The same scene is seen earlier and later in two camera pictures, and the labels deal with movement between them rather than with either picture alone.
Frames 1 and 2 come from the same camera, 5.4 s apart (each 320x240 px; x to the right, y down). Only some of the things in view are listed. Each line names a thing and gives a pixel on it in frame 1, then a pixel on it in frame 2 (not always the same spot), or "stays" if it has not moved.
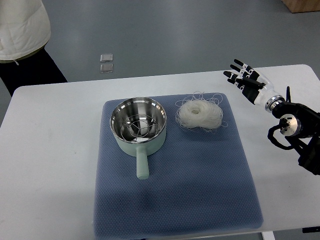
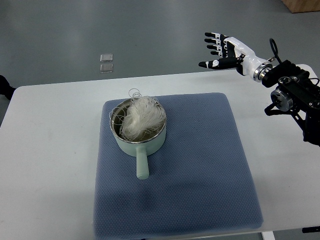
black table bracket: [311, 229] stays
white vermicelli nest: [199, 112] -> [140, 119]
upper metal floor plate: [106, 58] stays
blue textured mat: [197, 180] stays
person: [25, 29] -> [6, 89]
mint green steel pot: [139, 126] stays
